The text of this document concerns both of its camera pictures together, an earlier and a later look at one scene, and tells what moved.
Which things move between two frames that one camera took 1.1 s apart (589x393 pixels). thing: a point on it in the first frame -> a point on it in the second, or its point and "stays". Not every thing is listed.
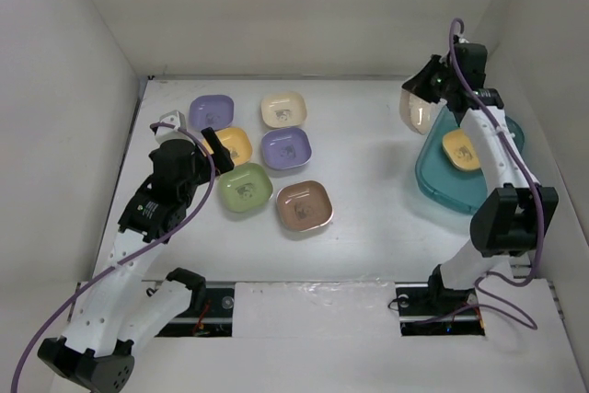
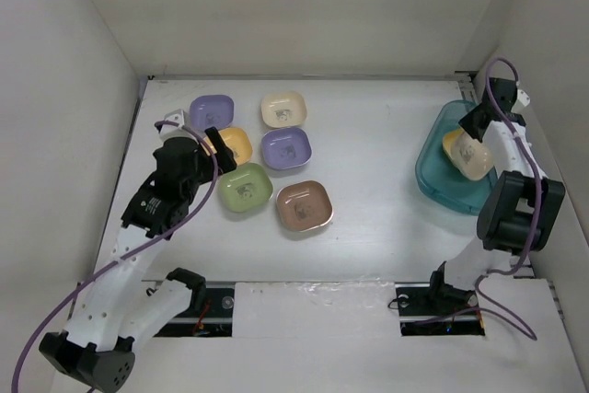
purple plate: [286, 148] stays
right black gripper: [418, 85] -> [467, 121]
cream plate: [419, 114] -> [472, 156]
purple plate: [215, 111] stays
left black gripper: [221, 156] stays
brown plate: [305, 205] stays
